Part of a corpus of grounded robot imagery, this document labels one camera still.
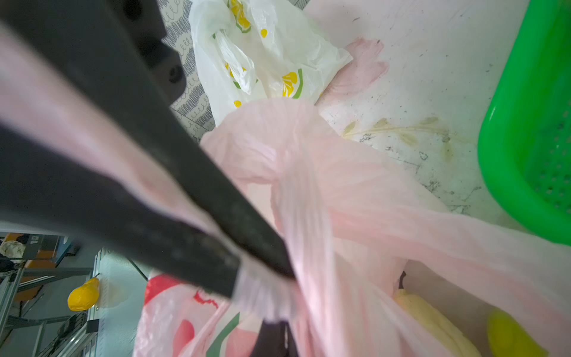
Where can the green plastic basket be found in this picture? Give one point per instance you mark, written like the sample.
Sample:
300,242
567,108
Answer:
524,142

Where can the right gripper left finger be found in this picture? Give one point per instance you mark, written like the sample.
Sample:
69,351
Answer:
271,341

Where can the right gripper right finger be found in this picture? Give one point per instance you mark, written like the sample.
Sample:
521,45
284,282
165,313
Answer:
291,347

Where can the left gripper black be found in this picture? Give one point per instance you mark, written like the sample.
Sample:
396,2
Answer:
93,81

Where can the green pear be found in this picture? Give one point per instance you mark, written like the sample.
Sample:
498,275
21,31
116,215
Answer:
507,338

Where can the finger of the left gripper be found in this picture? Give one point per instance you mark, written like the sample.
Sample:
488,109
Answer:
47,193

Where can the pink plastic bag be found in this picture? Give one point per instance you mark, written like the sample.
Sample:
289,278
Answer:
350,219

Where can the white pear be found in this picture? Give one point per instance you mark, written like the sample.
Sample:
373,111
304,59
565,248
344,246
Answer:
442,329

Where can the lemon print plastic bag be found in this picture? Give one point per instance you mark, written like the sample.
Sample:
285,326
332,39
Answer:
251,50

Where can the yellow hard hat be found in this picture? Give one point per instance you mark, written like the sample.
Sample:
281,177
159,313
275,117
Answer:
85,296

